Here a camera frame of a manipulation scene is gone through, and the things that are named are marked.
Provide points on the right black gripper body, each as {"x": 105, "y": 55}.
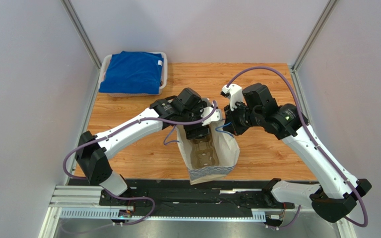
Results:
{"x": 231, "y": 119}

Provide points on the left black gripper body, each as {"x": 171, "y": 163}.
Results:
{"x": 192, "y": 132}

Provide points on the blue checkered paper bag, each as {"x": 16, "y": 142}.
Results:
{"x": 225, "y": 144}

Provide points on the grey pulp cup carrier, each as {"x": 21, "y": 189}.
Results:
{"x": 203, "y": 153}

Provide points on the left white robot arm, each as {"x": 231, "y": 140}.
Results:
{"x": 94, "y": 151}

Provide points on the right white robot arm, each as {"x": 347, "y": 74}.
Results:
{"x": 331, "y": 197}

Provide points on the blue folded towel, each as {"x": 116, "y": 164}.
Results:
{"x": 131, "y": 71}

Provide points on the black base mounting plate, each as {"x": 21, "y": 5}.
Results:
{"x": 178, "y": 198}

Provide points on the white plastic basket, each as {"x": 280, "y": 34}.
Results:
{"x": 164, "y": 66}

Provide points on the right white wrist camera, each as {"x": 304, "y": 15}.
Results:
{"x": 234, "y": 93}

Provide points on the aluminium rail frame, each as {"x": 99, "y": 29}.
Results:
{"x": 74, "y": 213}

